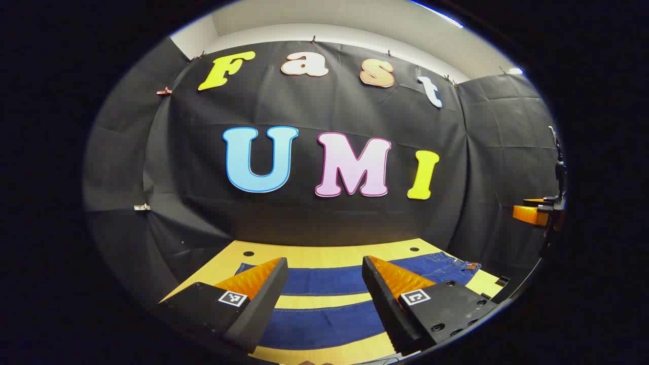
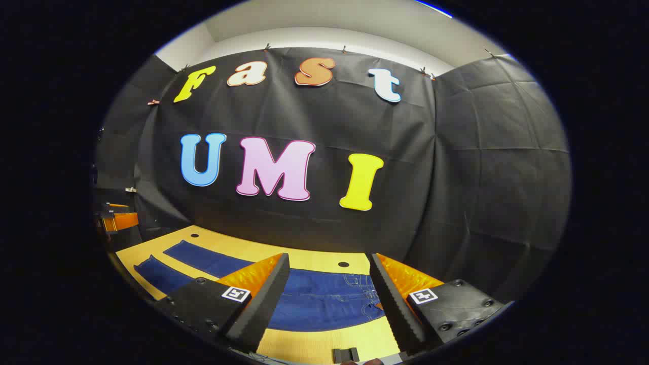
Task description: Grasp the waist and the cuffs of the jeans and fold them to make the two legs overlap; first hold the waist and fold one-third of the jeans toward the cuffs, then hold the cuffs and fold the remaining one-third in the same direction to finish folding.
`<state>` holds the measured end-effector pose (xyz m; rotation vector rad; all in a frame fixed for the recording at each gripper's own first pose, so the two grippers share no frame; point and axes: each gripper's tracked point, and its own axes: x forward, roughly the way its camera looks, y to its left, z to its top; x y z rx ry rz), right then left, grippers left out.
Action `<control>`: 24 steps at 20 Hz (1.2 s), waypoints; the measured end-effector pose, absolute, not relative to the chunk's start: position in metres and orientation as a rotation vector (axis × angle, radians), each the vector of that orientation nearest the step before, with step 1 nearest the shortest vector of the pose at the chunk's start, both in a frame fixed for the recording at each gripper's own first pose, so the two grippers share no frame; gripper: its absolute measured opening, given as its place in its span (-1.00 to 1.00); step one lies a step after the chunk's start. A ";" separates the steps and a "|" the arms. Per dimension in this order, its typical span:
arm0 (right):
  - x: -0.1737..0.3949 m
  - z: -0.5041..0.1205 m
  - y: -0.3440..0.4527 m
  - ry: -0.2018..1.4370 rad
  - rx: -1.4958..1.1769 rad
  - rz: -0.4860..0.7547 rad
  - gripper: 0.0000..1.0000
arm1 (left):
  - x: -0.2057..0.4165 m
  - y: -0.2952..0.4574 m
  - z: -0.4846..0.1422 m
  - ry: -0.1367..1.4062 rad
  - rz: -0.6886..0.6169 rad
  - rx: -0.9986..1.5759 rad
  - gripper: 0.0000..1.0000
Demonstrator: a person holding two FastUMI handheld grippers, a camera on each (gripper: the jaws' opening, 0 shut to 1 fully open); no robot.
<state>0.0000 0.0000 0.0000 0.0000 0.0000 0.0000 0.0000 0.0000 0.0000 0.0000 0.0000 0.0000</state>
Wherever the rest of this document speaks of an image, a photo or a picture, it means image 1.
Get blue denim jeans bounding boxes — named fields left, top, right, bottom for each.
left=236, top=252, right=481, bottom=350

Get black backdrop cloth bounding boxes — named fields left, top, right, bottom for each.
left=84, top=38, right=563, bottom=305

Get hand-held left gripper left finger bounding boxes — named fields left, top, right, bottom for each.
left=158, top=257, right=289, bottom=354

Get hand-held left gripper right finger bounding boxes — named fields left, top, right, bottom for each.
left=362, top=255, right=500, bottom=356

